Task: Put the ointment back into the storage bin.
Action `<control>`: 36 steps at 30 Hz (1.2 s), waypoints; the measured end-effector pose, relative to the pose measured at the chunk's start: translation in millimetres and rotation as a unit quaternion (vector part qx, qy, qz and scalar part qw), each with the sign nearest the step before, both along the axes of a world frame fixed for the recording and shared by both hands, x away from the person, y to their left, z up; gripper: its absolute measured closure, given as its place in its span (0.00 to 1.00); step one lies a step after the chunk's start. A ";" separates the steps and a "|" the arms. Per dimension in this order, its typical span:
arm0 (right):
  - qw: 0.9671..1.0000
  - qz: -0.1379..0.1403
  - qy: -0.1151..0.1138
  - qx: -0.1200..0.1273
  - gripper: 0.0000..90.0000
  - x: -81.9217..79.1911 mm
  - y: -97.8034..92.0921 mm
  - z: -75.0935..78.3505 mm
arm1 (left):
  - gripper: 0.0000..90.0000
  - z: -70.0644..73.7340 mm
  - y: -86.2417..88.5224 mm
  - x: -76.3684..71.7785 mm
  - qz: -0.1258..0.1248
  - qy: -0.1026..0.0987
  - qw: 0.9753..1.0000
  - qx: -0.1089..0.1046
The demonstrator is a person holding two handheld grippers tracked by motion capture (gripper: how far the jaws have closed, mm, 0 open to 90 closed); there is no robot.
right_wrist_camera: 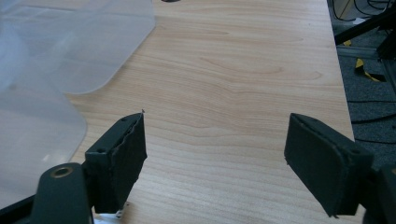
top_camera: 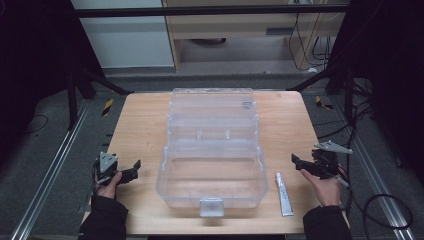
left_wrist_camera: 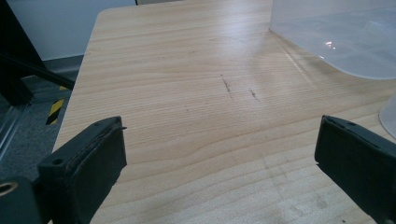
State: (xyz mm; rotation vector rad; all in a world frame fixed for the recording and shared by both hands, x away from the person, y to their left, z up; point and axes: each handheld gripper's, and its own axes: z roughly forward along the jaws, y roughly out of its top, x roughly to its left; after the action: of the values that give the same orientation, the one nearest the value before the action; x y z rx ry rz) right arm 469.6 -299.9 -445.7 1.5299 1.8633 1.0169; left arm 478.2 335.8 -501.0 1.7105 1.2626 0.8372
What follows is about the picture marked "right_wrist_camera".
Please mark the black metal stand bar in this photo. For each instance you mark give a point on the black metal stand bar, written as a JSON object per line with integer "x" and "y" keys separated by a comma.
{"x": 364, "y": 28}

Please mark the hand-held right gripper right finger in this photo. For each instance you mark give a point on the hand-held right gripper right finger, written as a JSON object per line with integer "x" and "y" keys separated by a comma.
{"x": 323, "y": 161}

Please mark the translucent plastic sheet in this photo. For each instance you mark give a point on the translucent plastic sheet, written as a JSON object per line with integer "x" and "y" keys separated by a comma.
{"x": 34, "y": 133}
{"x": 93, "y": 46}

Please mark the yellow and black tape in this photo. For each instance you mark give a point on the yellow and black tape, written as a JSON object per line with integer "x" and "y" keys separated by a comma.
{"x": 362, "y": 70}

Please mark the aluminium frame rail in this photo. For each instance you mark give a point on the aluminium frame rail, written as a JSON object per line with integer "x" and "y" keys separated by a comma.
{"x": 358, "y": 52}

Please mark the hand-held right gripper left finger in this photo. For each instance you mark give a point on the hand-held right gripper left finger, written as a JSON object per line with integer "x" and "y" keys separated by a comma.
{"x": 120, "y": 161}

